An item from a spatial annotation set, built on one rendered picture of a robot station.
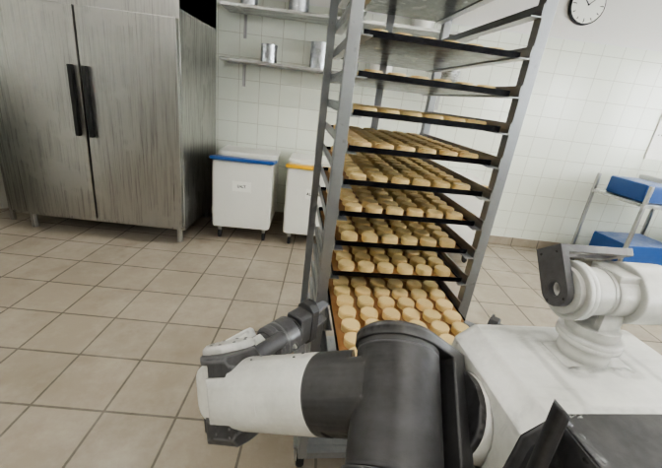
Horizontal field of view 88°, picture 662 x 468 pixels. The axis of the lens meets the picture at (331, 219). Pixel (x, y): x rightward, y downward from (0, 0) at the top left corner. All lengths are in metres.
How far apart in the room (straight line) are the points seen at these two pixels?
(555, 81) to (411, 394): 3.97
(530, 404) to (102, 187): 3.18
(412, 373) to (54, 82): 3.20
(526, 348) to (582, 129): 4.01
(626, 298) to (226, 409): 0.46
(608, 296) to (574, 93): 3.92
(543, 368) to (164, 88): 2.81
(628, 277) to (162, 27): 2.85
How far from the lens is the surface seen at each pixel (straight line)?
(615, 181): 4.23
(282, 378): 0.44
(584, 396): 0.44
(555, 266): 0.44
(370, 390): 0.37
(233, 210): 3.21
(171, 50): 2.92
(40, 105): 3.43
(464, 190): 1.05
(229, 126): 3.75
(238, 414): 0.49
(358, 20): 0.90
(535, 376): 0.44
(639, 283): 0.47
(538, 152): 4.22
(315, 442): 1.51
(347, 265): 1.04
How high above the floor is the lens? 1.35
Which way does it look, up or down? 19 degrees down
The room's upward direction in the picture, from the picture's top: 7 degrees clockwise
